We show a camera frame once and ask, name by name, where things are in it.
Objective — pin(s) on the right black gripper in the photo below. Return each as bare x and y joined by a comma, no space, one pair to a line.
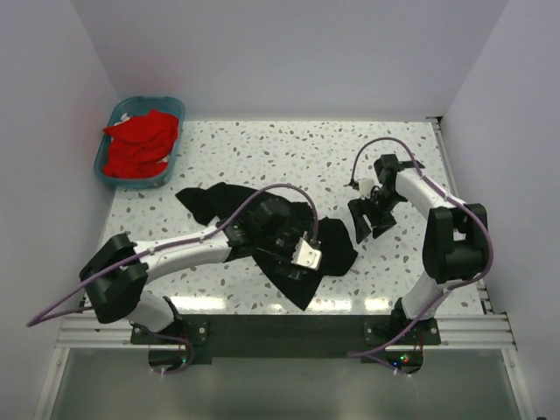
359,207

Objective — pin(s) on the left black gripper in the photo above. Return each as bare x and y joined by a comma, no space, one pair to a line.
297,230

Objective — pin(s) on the black t shirt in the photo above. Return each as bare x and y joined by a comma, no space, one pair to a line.
221,200

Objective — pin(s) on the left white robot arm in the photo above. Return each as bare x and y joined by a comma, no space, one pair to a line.
116,276

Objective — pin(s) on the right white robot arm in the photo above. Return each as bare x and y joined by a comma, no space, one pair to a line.
456,251

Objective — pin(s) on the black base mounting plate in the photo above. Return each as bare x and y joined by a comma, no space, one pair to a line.
285,336

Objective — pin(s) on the red t shirt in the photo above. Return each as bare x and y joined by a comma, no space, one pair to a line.
140,147

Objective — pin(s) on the teal plastic basket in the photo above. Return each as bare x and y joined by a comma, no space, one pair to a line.
133,106

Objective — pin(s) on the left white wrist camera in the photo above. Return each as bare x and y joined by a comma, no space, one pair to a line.
306,256

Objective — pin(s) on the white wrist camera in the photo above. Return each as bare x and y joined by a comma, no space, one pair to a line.
365,187
306,256

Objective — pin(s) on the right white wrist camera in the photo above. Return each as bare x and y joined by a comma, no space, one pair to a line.
365,187

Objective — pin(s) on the aluminium frame rail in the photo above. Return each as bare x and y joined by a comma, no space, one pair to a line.
326,154

